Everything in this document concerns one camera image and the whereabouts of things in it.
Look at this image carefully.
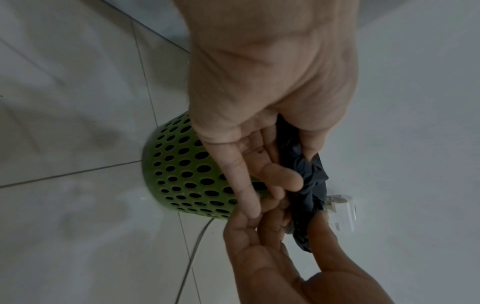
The person's left hand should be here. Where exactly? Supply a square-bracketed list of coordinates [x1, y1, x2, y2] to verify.
[170, 0, 359, 219]

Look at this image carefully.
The person's right hand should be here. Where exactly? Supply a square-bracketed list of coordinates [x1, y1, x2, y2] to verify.
[222, 196, 395, 304]

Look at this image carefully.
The new black bin liner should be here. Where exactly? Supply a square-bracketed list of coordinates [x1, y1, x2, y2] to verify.
[275, 114, 331, 254]

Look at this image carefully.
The green plastic waste basket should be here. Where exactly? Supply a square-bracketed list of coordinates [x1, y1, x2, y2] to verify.
[140, 111, 271, 220]

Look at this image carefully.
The white wall adapter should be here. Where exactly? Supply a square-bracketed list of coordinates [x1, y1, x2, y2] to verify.
[323, 193, 359, 233]

